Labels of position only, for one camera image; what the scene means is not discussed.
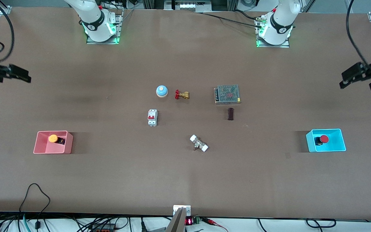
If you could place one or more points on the red push button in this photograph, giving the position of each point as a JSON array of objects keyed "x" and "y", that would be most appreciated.
[{"x": 324, "y": 139}]

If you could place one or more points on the yellow push button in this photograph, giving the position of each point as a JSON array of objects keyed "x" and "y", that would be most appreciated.
[{"x": 52, "y": 138}]

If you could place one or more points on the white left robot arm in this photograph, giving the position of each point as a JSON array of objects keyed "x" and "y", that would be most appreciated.
[{"x": 280, "y": 22}]

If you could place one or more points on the cyan plastic bin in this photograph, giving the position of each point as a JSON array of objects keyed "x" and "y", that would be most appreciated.
[{"x": 333, "y": 146}]

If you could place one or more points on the pink plastic bin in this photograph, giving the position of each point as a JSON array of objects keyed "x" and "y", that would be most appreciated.
[{"x": 43, "y": 149}]

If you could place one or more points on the metal mesh power supply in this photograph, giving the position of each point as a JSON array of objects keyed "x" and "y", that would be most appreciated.
[{"x": 228, "y": 94}]

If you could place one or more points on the dark brown rectangular block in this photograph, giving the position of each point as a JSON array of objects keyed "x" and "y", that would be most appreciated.
[{"x": 231, "y": 114}]

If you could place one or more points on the white circuit breaker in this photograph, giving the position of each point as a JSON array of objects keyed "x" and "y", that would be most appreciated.
[{"x": 152, "y": 117}]

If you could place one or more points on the blue call bell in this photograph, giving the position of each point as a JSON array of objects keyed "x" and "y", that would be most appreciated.
[{"x": 162, "y": 91}]

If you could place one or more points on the metal fitting white ends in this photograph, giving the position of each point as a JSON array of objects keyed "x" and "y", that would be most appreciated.
[{"x": 199, "y": 143}]

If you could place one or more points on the black power strip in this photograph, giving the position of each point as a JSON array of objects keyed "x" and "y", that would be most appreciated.
[{"x": 103, "y": 228}]

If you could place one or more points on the silver device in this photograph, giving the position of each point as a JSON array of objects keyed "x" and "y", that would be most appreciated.
[{"x": 187, "y": 5}]

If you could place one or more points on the red clip lead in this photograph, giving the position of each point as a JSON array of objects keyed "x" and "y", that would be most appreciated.
[{"x": 212, "y": 221}]

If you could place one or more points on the white metal mounting plate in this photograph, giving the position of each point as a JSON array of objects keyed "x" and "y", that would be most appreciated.
[{"x": 176, "y": 208}]

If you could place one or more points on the grey aluminium bar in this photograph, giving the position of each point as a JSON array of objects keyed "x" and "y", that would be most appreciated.
[{"x": 176, "y": 224}]

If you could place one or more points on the red digit display module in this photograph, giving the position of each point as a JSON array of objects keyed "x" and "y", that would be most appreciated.
[{"x": 189, "y": 221}]

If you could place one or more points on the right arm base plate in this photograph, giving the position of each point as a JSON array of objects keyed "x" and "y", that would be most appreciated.
[{"x": 101, "y": 42}]

